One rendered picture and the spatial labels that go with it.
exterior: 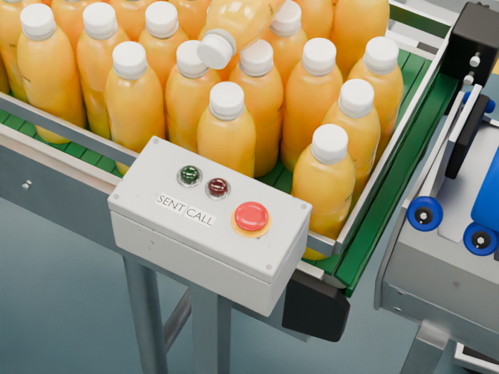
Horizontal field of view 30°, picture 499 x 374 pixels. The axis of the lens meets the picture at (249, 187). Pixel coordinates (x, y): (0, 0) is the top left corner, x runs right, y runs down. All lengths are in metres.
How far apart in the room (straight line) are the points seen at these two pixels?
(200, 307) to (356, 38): 0.41
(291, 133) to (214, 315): 0.25
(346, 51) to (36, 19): 0.41
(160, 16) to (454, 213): 0.45
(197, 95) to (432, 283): 0.40
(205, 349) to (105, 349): 0.86
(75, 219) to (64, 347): 0.80
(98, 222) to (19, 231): 0.98
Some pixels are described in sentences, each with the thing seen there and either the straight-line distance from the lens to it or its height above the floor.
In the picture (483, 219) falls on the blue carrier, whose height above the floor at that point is 1.05.
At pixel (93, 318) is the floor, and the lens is 2.18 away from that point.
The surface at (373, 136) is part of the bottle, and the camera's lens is 1.12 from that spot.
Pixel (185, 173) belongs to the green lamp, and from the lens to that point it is 1.01.
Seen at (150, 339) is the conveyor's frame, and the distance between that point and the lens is 1.66.
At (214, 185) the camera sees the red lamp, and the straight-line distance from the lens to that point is 1.00.
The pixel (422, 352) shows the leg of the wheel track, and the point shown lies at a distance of 1.51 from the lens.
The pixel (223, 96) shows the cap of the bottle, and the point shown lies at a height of 1.12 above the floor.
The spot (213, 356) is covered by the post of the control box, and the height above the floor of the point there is 0.74.
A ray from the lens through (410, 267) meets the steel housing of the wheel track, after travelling 1.25.
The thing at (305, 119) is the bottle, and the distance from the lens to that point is 1.17.
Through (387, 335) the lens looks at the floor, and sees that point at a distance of 2.17.
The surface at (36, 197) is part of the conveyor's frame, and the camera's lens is 1.40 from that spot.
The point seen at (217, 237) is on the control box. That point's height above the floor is 1.10.
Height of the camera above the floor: 1.94
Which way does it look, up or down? 56 degrees down
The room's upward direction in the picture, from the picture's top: 3 degrees clockwise
